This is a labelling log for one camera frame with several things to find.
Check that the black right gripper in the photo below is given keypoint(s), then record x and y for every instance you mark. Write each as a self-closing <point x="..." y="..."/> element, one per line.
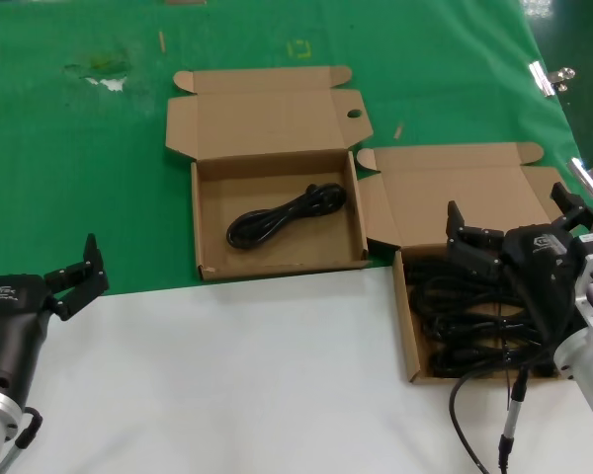
<point x="543" y="266"/>

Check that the brown cardboard strip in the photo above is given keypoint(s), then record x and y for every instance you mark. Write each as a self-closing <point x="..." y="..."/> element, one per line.
<point x="185" y="1"/>

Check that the tan tape strip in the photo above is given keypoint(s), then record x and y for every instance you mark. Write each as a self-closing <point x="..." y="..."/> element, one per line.
<point x="398" y="131"/>
<point x="162" y="42"/>

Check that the green table cloth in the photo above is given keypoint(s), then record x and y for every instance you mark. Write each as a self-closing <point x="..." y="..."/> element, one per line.
<point x="54" y="173"/>

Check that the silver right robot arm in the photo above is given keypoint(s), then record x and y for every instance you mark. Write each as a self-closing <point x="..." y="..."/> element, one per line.
<point x="588" y="365"/>

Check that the plain brown cardboard box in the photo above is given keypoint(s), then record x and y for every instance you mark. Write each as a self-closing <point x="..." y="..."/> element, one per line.
<point x="449" y="178"/>

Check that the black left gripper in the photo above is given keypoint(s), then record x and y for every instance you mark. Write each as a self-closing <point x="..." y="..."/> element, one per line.
<point x="15" y="316"/>

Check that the cardboard box with holed flap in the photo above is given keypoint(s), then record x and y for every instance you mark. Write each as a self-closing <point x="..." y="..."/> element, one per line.
<point x="257" y="123"/>

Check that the silver binder clip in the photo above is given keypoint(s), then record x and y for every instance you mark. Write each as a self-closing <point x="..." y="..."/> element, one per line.
<point x="543" y="79"/>
<point x="585" y="175"/>

